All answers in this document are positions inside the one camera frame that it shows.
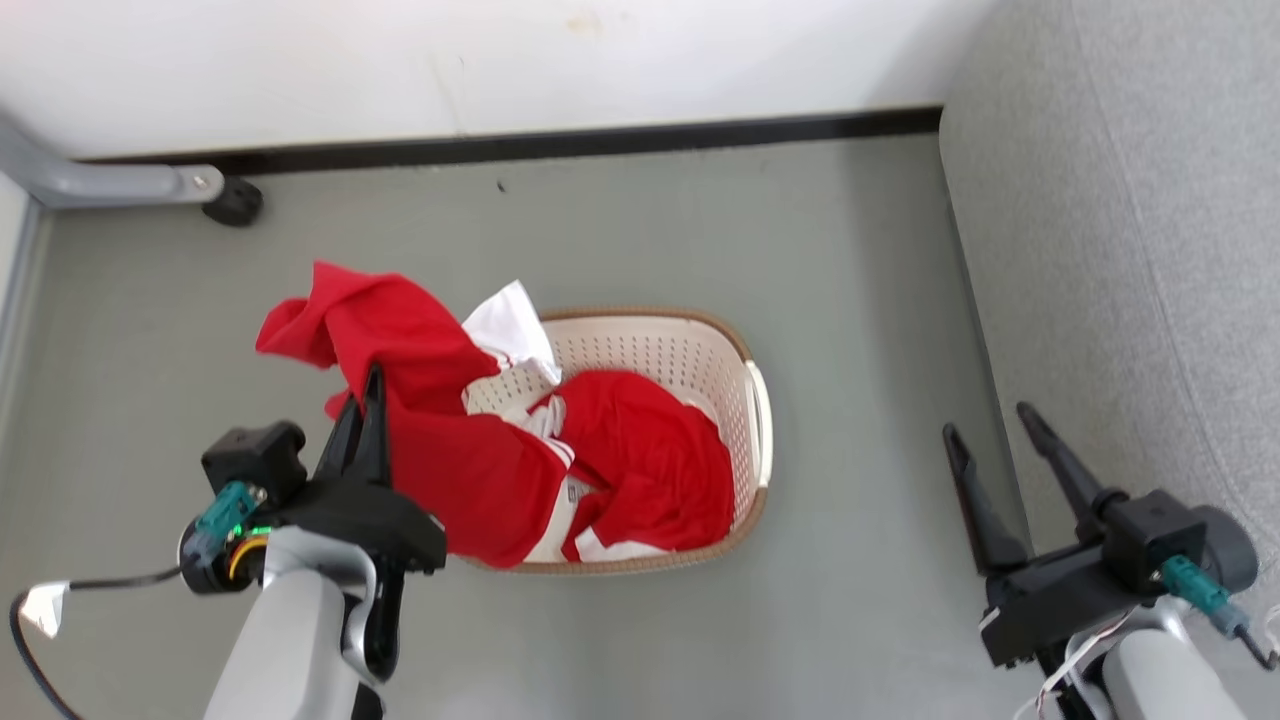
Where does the dark wall baseboard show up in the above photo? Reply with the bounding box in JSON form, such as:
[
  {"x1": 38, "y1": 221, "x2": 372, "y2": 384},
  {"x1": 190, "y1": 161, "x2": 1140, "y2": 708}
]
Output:
[{"x1": 75, "y1": 105, "x2": 944, "y2": 178}]

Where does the red jersey with white stripes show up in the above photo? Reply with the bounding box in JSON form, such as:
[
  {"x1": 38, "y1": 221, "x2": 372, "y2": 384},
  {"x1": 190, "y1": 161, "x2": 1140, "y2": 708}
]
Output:
[{"x1": 255, "y1": 261, "x2": 578, "y2": 570}]

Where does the thin white right arm cable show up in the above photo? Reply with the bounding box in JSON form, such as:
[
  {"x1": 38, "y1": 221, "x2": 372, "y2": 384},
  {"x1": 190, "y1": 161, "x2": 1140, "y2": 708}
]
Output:
[{"x1": 1012, "y1": 605, "x2": 1143, "y2": 720}]

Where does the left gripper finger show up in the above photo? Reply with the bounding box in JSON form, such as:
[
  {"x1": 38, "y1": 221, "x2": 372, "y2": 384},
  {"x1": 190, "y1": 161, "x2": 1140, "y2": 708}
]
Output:
[
  {"x1": 362, "y1": 364, "x2": 393, "y2": 485},
  {"x1": 316, "y1": 395, "x2": 367, "y2": 485}
]

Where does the cream perforated laundry basket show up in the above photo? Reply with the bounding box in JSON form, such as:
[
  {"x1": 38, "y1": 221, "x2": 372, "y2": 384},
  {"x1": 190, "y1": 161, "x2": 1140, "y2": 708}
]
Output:
[{"x1": 462, "y1": 306, "x2": 774, "y2": 576}]

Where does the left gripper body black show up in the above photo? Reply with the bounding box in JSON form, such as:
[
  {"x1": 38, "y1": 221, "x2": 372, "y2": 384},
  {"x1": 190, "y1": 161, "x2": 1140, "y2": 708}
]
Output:
[{"x1": 275, "y1": 478, "x2": 448, "y2": 578}]

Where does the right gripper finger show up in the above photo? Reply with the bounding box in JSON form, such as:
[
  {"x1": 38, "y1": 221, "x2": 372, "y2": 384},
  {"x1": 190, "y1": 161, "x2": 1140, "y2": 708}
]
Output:
[
  {"x1": 1016, "y1": 401, "x2": 1129, "y2": 546},
  {"x1": 942, "y1": 422, "x2": 1033, "y2": 577}
]

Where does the black caster wheel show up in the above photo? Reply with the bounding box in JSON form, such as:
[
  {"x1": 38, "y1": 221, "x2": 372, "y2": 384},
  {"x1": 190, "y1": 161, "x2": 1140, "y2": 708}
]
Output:
[{"x1": 201, "y1": 176, "x2": 265, "y2": 228}]

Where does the grey metal frame leg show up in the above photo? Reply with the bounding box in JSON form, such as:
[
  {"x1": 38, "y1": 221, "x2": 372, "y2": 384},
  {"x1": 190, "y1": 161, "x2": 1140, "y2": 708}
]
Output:
[{"x1": 0, "y1": 108, "x2": 226, "y2": 210}]

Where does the grey fabric sofa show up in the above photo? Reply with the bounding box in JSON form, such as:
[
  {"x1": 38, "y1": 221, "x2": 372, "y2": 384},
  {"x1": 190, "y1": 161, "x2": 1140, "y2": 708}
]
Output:
[{"x1": 938, "y1": 0, "x2": 1280, "y2": 720}]

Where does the white garment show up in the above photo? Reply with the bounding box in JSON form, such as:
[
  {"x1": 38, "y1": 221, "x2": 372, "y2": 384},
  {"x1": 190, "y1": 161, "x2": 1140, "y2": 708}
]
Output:
[{"x1": 461, "y1": 280, "x2": 564, "y2": 416}]

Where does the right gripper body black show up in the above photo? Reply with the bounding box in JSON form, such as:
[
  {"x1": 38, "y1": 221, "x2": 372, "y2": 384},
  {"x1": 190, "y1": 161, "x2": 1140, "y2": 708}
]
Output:
[{"x1": 980, "y1": 540, "x2": 1151, "y2": 670}]

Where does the white tag on cable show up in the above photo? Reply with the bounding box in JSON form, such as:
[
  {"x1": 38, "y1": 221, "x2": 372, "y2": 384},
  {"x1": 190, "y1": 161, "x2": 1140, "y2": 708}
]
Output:
[{"x1": 19, "y1": 581, "x2": 71, "y2": 640}]

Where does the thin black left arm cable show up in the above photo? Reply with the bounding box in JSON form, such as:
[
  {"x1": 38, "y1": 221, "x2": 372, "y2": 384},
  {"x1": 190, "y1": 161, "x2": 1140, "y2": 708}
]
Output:
[{"x1": 9, "y1": 567, "x2": 186, "y2": 720}]

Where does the plain red garment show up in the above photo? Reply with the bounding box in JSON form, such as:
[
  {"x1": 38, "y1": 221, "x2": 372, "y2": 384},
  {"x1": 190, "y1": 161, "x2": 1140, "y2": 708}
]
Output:
[{"x1": 545, "y1": 369, "x2": 737, "y2": 562}]

